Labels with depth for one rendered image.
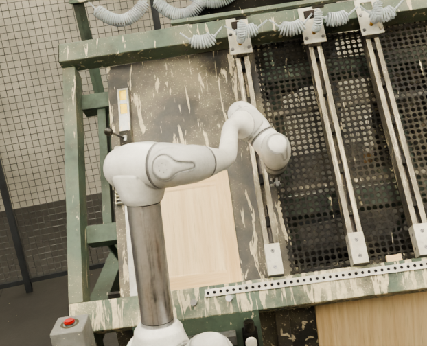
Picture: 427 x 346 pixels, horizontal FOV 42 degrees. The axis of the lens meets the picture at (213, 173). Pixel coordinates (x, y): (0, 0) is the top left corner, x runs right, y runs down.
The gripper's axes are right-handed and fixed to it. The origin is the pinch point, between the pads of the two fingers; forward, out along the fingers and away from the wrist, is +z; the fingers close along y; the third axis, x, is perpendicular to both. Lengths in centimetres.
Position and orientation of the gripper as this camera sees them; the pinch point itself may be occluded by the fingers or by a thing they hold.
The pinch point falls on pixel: (274, 182)
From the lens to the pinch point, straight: 232.8
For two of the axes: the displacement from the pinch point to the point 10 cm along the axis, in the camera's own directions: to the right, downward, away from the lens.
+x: -9.9, 1.4, 0.3
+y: -1.2, -9.3, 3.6
